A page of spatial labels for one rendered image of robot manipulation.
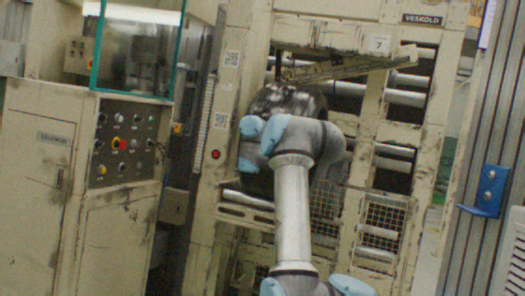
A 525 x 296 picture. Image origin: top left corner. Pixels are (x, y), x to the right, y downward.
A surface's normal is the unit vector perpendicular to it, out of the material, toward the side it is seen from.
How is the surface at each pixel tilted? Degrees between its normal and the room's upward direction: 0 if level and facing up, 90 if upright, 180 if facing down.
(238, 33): 90
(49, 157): 90
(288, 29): 90
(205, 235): 90
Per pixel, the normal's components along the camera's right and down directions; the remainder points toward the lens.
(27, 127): -0.32, 0.03
